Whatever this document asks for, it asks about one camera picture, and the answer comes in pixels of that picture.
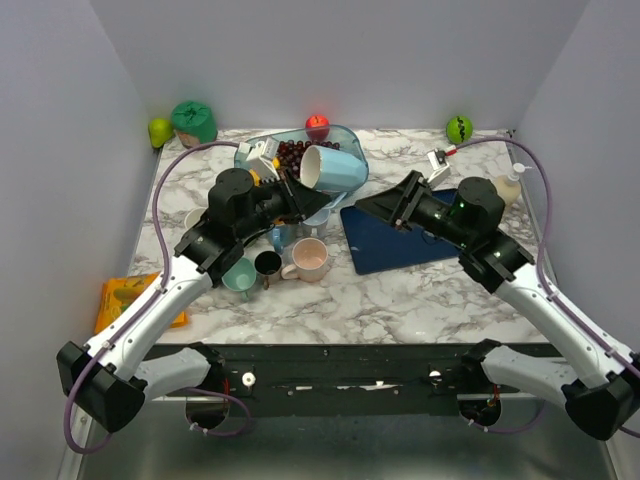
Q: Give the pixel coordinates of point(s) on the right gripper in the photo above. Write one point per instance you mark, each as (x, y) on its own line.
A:
(399, 203)

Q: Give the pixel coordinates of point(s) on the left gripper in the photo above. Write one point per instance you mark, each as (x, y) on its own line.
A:
(301, 201)

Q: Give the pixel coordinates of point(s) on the grey white mug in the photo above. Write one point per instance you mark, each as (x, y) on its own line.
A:
(316, 225)

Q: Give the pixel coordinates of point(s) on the light blue faceted mug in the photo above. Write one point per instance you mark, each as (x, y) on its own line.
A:
(331, 171)

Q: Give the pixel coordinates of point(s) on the butterfly blue mug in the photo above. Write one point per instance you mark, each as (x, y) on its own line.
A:
(281, 236)

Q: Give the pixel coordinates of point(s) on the pink mug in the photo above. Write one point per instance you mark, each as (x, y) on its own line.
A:
(309, 261)

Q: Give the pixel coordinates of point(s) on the brown striped mug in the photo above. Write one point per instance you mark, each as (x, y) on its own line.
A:
(268, 265)

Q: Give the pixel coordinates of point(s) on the sage green mug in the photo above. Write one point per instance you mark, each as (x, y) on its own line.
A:
(241, 278)

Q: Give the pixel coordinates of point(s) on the light green mug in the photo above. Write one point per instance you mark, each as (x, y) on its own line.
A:
(193, 217)

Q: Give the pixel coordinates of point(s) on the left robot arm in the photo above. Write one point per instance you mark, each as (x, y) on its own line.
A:
(110, 377)

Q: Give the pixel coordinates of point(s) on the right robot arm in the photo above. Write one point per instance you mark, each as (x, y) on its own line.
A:
(597, 384)

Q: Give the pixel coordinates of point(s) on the dark blue tray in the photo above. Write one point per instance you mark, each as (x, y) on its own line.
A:
(376, 247)

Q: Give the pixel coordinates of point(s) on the purple grape bunch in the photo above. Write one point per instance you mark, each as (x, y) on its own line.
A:
(290, 153)

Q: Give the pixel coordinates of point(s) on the clear blue fruit container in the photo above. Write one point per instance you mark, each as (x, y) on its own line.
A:
(345, 137)

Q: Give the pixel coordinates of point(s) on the red apple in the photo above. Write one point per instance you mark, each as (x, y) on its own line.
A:
(317, 127)

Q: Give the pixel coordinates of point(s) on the green striped ball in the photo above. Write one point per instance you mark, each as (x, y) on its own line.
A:
(459, 129)

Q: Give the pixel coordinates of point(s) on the cream soap pump bottle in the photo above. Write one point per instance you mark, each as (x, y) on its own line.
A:
(508, 185)

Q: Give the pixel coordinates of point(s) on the green wrapped jar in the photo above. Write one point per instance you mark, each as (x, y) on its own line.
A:
(194, 124)

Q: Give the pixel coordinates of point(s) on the green pear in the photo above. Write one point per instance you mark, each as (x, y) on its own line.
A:
(160, 131)

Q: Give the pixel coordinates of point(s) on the orange snack bag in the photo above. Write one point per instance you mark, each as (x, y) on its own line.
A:
(117, 296)

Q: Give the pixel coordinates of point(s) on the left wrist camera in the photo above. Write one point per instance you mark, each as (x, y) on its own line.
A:
(258, 158)

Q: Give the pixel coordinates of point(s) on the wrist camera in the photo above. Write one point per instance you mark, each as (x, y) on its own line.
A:
(258, 158)
(441, 168)

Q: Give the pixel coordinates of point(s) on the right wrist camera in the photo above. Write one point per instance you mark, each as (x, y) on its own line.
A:
(441, 168)

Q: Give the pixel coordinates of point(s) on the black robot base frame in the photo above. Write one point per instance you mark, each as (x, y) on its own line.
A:
(349, 380)

